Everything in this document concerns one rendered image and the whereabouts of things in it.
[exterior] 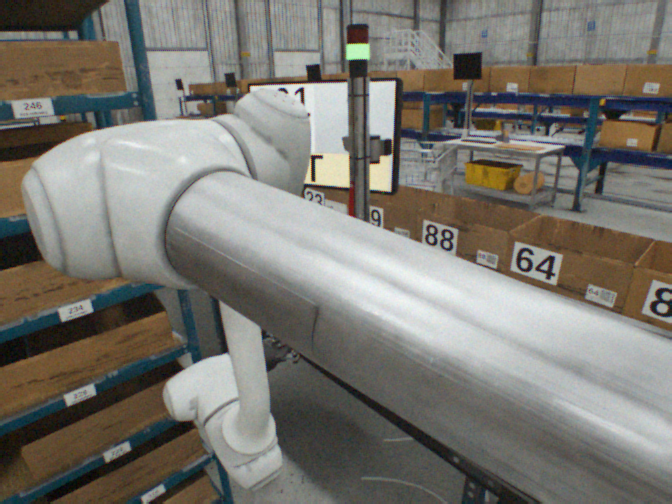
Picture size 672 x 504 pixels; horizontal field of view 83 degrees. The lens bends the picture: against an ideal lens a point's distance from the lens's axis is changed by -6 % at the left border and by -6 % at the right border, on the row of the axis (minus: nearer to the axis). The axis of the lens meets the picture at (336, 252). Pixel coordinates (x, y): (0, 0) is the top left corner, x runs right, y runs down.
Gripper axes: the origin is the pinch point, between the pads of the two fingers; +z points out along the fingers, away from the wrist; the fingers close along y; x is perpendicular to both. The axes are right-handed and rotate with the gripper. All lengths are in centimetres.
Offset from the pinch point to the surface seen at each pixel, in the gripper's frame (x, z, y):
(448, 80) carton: -61, 526, 311
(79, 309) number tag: -18, -50, 18
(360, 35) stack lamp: -69, 14, -2
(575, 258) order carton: -7, 73, -37
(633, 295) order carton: -1, 73, -54
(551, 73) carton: -68, 525, 153
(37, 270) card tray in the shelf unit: -28, -54, 22
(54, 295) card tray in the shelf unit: -21, -53, 22
